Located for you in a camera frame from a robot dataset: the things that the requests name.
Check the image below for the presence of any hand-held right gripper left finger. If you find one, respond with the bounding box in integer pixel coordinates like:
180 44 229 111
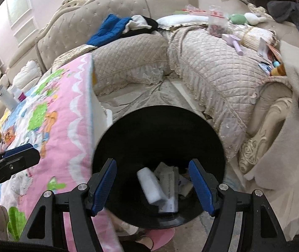
19 158 118 252

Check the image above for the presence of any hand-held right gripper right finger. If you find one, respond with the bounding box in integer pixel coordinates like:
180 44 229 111
188 159 288 252

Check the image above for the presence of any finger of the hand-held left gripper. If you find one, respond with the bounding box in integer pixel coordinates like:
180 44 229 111
0 148 41 189
0 143 34 169

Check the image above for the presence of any white tissue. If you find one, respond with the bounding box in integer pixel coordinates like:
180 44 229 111
178 176 193 197

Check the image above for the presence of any white cardboard box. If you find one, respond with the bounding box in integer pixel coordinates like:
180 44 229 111
155 167 179 213

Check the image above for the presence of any white foam block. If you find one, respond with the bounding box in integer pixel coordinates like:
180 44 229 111
137 167 167 205

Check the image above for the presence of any black round trash bin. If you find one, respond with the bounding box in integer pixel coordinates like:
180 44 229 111
92 105 226 229

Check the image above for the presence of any cartoon printed blanket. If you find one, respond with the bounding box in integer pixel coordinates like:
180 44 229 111
0 53 124 252

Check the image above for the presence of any white thermos bottle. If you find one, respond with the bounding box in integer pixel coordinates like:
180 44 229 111
0 85 17 111

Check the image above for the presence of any small white purple-label bottle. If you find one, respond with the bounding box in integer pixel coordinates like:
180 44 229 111
11 85 26 102

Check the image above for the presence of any pink slipper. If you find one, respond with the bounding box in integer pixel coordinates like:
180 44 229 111
118 227 176 252

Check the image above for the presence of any white ruffled pillow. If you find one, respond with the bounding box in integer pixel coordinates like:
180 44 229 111
12 60 42 90

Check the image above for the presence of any beige quilted seat cover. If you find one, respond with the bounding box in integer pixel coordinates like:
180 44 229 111
90 34 171 96
167 26 280 162

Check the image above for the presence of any orange plush toy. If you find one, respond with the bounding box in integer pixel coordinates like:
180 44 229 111
270 63 287 76

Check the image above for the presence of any beige tufted sofa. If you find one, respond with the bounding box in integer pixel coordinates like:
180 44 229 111
0 0 299 179

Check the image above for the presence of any blue cloth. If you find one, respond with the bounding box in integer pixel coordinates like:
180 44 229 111
86 14 133 47

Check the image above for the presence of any purple brush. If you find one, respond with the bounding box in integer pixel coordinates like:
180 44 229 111
222 34 245 56

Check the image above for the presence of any black cloth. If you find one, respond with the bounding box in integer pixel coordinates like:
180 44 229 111
120 16 159 38

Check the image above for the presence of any beige straw bundle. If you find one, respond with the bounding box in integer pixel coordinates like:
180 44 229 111
240 26 279 51

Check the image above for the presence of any clear bag of red bits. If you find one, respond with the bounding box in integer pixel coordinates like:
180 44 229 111
208 5 229 38

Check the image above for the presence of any white pillow patterned trim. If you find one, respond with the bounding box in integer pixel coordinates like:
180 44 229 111
156 14 210 30

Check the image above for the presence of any white cloth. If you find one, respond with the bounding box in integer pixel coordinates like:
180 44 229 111
125 15 152 30

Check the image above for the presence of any green white plush toy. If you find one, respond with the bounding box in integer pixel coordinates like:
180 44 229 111
228 13 267 26

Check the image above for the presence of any pink flat box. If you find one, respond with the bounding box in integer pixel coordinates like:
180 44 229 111
174 5 208 19

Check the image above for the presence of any dark grey jacket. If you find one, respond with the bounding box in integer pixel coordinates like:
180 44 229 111
266 0 299 58

